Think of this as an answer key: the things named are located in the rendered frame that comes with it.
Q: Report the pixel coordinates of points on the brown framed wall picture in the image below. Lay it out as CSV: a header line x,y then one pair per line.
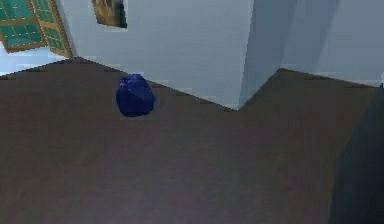
x,y
110,12

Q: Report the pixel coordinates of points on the dark blue round bag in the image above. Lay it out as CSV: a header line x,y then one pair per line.
x,y
135,96

